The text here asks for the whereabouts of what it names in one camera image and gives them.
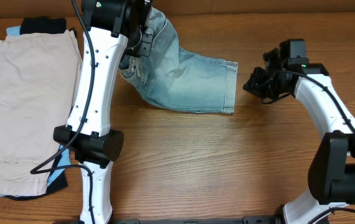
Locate light blue denim shorts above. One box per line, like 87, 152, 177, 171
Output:
119, 8, 238, 114

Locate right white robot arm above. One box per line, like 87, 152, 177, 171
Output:
243, 39, 355, 224

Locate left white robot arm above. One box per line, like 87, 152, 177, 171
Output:
53, 0, 154, 223

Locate black folded garment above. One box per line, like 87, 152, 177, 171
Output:
0, 17, 82, 202

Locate beige folded shorts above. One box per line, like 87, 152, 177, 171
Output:
0, 30, 83, 197

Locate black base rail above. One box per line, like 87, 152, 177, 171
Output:
52, 214, 330, 224

